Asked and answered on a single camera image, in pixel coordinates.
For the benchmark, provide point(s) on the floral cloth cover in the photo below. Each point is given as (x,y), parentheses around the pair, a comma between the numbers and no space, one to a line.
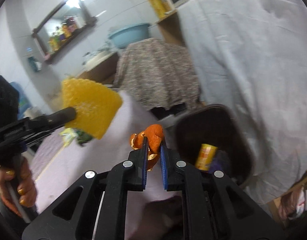
(156,75)

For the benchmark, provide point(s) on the white cloth cover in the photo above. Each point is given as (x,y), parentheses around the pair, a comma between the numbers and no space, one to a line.
(243,55)

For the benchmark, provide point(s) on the brown trash bin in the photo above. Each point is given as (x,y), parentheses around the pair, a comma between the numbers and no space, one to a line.
(193,135)

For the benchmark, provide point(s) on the pale pink tablecloth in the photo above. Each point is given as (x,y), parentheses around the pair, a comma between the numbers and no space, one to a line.
(133,112)

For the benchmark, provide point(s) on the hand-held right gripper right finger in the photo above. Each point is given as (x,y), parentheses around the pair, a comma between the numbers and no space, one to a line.
(164,165)

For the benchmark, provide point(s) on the cardboard box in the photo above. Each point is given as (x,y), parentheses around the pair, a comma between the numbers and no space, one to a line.
(277,202)

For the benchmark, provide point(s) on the dark green packet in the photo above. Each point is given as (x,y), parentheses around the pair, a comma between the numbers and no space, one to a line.
(84,136)

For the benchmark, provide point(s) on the wooden cabinet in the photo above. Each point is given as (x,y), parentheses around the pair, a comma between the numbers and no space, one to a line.
(171,30)

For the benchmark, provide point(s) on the orange peel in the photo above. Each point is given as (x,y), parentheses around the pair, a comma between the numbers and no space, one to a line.
(154,135)

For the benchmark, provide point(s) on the wooden framed mirror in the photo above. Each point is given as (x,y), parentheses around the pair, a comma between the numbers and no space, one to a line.
(61,17)

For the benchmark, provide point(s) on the blue water jug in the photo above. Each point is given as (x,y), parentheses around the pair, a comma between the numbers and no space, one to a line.
(21,100)

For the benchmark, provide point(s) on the light blue plastic basin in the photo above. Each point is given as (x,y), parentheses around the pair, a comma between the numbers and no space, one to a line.
(128,36)

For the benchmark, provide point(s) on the purple snack bag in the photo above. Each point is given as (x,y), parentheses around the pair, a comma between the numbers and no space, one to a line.
(222,163)

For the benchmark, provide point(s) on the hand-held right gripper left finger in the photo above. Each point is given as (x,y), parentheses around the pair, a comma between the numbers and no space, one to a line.
(144,165)

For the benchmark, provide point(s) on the yellow wrapped roll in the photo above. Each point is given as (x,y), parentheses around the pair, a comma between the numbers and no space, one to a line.
(153,1)

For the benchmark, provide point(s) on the person's left hand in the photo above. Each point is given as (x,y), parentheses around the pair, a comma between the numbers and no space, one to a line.
(27,187)

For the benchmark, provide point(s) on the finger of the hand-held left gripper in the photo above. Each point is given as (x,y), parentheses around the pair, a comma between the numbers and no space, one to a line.
(61,116)

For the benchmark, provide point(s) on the row of condiment bottles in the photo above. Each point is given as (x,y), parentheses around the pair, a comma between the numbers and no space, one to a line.
(64,31)

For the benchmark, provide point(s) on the yellow green packet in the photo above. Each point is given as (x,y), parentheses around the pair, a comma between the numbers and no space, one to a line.
(68,136)

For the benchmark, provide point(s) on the brown container white lid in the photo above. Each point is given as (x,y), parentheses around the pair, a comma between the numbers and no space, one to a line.
(101,68)

